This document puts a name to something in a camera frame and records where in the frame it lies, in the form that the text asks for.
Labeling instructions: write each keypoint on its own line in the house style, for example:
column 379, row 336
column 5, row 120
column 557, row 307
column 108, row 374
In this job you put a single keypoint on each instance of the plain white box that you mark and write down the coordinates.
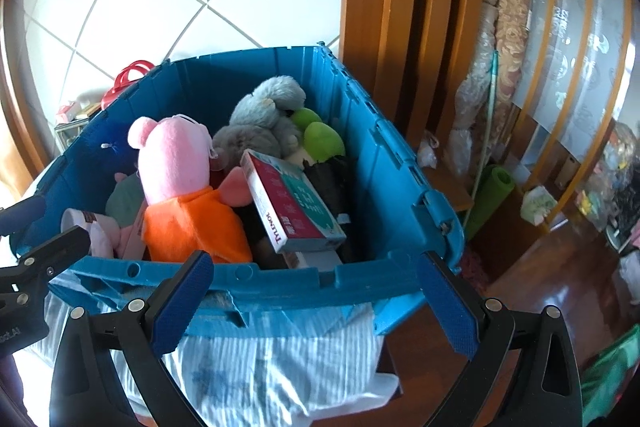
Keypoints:
column 315, row 258

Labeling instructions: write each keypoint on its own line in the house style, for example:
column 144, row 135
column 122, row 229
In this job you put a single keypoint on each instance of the wooden board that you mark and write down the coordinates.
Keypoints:
column 447, row 187

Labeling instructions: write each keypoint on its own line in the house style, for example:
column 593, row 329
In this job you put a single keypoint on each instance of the red plastic basket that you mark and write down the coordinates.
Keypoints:
column 125, row 82

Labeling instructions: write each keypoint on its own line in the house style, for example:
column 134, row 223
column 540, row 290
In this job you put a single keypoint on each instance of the rolled patterned carpet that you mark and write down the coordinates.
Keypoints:
column 512, row 32

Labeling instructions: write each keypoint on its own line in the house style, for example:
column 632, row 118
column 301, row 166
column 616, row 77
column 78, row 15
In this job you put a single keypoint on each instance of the blue striped cloth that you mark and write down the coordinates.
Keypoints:
column 280, row 357

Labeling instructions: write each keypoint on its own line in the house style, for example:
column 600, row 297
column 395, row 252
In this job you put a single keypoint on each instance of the plastic wrapped roll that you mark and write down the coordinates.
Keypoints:
column 475, row 97

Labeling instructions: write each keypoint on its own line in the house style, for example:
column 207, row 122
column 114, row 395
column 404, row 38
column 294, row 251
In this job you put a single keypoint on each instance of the green pole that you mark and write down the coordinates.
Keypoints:
column 492, row 97

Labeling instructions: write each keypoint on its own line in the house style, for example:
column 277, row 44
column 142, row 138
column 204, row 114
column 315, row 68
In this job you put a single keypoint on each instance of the pink pig plush orange dress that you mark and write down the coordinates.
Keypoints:
column 175, row 157

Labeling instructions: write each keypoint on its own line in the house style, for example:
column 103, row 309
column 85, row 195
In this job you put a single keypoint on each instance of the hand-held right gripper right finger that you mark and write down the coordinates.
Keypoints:
column 450, row 307

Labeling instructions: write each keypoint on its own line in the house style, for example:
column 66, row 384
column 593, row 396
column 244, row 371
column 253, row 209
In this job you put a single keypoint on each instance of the frosted glass sliding door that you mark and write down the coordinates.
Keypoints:
column 575, row 32

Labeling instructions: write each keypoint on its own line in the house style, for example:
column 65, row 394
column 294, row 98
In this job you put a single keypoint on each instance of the small white plastic bag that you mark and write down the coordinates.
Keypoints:
column 428, row 152

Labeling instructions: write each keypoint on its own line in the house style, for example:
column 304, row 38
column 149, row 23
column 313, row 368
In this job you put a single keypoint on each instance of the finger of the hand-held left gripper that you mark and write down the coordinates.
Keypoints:
column 45, row 257
column 25, row 212

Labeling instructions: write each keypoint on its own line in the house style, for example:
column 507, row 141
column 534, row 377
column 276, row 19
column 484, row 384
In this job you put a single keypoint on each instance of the white and green packet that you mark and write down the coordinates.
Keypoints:
column 539, row 204

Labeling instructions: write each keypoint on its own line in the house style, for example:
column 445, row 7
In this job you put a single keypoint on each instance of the red and teal cardboard box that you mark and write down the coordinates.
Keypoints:
column 295, row 202

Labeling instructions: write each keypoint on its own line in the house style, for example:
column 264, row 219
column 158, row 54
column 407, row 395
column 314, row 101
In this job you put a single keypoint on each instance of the green plush toy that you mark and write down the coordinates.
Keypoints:
column 320, row 137

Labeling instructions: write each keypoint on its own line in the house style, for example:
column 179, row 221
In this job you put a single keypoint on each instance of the pile of colourful clutter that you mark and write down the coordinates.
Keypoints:
column 615, row 177

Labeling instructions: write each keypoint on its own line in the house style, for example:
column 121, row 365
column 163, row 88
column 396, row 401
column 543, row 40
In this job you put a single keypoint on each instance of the grey plush toy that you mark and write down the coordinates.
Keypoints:
column 260, row 107

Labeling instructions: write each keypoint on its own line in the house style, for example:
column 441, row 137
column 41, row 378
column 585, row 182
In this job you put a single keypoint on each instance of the white paper roll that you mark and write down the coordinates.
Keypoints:
column 75, row 219

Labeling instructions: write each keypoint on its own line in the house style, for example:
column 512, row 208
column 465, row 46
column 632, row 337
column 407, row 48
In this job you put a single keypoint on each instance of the blue plastic storage container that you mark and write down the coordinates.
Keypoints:
column 380, row 157

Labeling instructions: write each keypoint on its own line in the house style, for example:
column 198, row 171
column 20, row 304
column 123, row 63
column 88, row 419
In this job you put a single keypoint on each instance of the wooden door frame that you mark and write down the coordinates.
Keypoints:
column 390, row 7

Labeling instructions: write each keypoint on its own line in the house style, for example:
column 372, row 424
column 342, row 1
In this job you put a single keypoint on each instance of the rolled green yoga mat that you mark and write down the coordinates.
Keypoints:
column 492, row 192

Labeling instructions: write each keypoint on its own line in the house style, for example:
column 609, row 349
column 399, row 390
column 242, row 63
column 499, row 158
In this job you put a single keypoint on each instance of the grey-green plush toy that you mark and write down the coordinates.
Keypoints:
column 125, row 202

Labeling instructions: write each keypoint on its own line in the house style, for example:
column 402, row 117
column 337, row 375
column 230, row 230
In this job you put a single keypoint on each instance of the pink tissue pack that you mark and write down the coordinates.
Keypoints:
column 67, row 113

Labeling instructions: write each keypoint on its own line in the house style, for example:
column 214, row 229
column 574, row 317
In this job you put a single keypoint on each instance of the small clear display case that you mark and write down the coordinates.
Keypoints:
column 70, row 132

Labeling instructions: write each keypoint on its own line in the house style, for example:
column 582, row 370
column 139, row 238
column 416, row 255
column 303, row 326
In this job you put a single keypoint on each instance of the dark cloth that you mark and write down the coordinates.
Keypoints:
column 327, row 187

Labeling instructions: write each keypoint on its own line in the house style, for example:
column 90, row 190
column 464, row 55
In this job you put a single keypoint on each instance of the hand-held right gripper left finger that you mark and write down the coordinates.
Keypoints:
column 182, row 302

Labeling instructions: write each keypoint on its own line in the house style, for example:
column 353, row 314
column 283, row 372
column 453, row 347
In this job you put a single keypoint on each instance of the green cloth bag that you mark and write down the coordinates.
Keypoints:
column 615, row 382

